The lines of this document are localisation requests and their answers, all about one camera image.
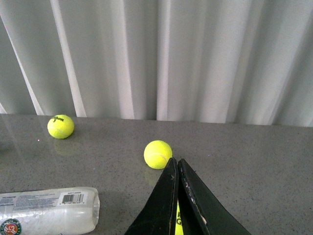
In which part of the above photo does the clear Wilson tennis ball can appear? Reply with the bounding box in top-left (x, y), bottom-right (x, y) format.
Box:
top-left (0, 187), bottom-right (100, 235)

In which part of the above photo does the far Wilson tennis ball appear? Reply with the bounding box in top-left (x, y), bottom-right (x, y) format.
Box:
top-left (47, 115), bottom-right (74, 139)

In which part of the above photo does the yellow tennis ball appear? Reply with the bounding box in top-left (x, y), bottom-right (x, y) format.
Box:
top-left (144, 140), bottom-right (173, 170)
top-left (175, 201), bottom-right (183, 235)

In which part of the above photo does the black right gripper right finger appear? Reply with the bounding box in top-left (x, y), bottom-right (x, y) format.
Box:
top-left (178, 159), bottom-right (250, 235)

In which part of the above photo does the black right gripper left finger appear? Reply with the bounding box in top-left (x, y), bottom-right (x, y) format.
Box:
top-left (125, 158), bottom-right (179, 235)

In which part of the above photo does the white pleated curtain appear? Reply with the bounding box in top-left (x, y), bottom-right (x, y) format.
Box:
top-left (0, 0), bottom-right (313, 127)

